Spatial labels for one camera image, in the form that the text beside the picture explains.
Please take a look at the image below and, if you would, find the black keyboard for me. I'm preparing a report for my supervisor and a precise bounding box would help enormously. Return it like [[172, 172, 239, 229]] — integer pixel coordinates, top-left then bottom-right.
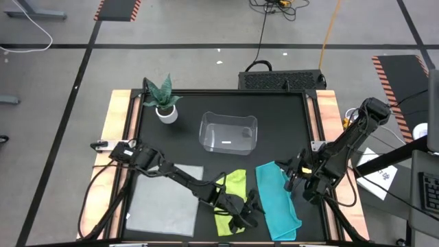
[[418, 171, 439, 214]]

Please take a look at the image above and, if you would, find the white round cup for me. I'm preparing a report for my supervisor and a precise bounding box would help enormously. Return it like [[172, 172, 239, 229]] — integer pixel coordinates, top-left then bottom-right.
[[412, 122, 429, 141]]

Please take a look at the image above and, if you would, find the grey floor foot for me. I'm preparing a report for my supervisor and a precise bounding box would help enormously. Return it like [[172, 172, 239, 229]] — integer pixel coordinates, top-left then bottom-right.
[[0, 95, 21, 106]]

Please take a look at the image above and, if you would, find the clear plastic bin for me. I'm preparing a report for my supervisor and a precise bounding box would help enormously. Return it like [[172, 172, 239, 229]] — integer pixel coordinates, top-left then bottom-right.
[[198, 110, 259, 156]]

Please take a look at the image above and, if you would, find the black computer case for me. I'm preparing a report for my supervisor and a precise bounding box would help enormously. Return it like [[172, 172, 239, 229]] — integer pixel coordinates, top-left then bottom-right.
[[238, 69, 327, 91]]

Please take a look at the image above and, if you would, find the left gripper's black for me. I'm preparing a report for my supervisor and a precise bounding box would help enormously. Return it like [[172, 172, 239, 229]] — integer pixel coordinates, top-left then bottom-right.
[[217, 189, 266, 235]]

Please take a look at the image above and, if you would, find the black cable tangle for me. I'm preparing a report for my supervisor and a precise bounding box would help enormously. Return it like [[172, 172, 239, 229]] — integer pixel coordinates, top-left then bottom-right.
[[245, 0, 311, 73]]

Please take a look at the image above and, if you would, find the black orange-striped floor mat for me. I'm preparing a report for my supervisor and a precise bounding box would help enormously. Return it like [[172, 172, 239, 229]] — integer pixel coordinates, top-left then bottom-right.
[[94, 0, 142, 23], [371, 54, 429, 144]]

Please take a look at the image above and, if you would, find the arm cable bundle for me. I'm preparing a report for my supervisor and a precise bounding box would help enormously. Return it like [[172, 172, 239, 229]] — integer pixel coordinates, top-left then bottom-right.
[[77, 161, 134, 241], [318, 195, 368, 243]]

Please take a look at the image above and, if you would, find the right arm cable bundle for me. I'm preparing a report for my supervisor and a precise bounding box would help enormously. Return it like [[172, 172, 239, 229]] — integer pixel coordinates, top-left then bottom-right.
[[318, 195, 368, 243]]

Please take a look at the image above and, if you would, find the snake plant in white pot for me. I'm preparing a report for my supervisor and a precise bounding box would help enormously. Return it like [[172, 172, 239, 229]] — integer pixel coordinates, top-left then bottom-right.
[[142, 73, 183, 125]]

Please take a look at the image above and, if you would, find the computer monitor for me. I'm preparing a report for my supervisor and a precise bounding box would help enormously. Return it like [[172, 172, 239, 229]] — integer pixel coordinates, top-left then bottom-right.
[[427, 68, 439, 154]]

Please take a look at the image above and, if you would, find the grey desk foot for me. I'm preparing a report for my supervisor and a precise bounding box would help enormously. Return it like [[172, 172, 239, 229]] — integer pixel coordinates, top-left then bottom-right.
[[3, 0, 68, 21]]

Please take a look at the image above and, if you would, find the yellow microfiber towel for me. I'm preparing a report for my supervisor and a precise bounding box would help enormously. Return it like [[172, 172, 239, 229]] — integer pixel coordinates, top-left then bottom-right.
[[213, 168, 248, 237]]

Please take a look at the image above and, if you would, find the white floor cable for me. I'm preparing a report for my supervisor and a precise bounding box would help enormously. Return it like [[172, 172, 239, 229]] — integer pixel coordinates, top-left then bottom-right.
[[0, 0, 54, 54]]

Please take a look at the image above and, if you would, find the black aluminium table frame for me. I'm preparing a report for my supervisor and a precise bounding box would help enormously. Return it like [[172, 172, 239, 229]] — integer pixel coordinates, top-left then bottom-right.
[[119, 88, 331, 244]]

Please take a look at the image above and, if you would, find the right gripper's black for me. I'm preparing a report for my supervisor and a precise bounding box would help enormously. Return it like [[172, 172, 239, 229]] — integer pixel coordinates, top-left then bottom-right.
[[276, 148, 315, 192]]

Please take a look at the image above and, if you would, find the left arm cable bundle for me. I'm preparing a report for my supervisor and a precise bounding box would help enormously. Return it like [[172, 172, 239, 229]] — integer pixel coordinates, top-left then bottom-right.
[[77, 161, 134, 241]]

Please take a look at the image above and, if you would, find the white paper sheet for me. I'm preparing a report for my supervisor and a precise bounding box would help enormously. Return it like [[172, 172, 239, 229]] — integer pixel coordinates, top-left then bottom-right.
[[355, 147, 399, 201]]

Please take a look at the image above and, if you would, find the black monitor stand bar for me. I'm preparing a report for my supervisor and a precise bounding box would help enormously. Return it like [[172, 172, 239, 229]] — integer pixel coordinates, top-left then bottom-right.
[[353, 135, 429, 178]]

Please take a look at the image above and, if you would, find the blue microfiber towel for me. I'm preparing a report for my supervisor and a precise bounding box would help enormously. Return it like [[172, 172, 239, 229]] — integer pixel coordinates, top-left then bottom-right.
[[255, 161, 303, 242]]

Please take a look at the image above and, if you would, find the orange floor cable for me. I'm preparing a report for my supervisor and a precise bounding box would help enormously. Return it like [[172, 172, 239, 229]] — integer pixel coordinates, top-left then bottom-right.
[[318, 0, 342, 71]]

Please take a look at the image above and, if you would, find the grey microfiber towel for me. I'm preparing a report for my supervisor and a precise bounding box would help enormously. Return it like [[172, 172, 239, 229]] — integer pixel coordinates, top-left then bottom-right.
[[125, 163, 204, 237]]

